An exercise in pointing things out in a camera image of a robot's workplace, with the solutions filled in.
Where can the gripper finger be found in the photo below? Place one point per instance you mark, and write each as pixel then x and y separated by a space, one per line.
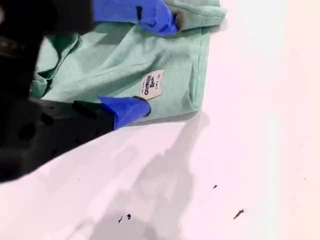
pixel 150 15
pixel 75 125

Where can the pale green t-shirt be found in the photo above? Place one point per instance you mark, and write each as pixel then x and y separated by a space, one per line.
pixel 120 62

